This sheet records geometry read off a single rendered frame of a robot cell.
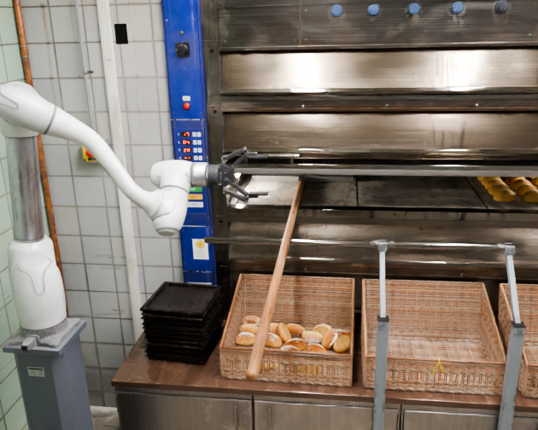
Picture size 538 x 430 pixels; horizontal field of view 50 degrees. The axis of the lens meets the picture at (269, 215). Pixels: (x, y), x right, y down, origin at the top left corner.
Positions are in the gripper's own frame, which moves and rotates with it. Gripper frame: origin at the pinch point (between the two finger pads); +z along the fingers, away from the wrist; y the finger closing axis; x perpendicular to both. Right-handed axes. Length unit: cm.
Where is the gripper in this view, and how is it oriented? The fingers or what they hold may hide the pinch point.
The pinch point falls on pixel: (265, 175)
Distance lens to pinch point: 204.6
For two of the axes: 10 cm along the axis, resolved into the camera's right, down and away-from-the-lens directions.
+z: 9.9, 0.2, -1.3
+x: -1.3, 3.3, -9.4
